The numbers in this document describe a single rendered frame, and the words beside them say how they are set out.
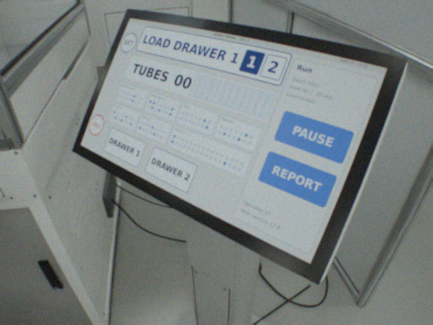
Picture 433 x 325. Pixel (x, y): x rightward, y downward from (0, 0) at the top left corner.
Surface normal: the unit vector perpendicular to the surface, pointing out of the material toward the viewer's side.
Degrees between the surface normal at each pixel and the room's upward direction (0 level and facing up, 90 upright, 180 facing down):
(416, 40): 90
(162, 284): 0
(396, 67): 50
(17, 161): 90
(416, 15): 90
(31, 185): 90
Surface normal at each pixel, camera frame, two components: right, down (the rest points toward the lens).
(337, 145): -0.45, -0.14
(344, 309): 0.00, -0.80
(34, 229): 0.15, 0.59
